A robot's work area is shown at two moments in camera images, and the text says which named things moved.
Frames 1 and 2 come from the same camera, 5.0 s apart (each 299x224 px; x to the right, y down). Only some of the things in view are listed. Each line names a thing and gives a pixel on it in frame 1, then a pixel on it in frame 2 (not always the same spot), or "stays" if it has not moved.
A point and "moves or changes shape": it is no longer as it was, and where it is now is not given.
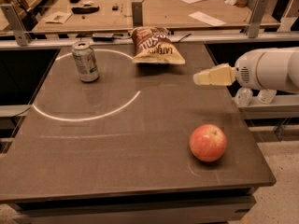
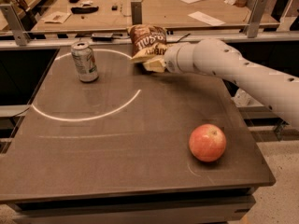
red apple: [207, 142] stays
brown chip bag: [152, 45] moves or changes shape
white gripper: [248, 73] -> [172, 59]
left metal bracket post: [17, 24] stays
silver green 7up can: [85, 60] stays
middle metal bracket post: [137, 14] stays
